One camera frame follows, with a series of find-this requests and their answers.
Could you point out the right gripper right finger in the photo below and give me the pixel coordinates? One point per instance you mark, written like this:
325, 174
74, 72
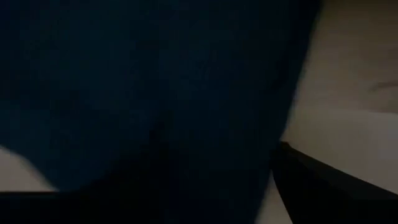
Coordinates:
326, 193

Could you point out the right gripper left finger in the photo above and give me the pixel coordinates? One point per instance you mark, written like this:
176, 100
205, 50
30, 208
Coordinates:
133, 171

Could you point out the dark navy garment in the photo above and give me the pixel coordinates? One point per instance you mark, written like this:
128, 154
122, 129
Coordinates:
171, 77

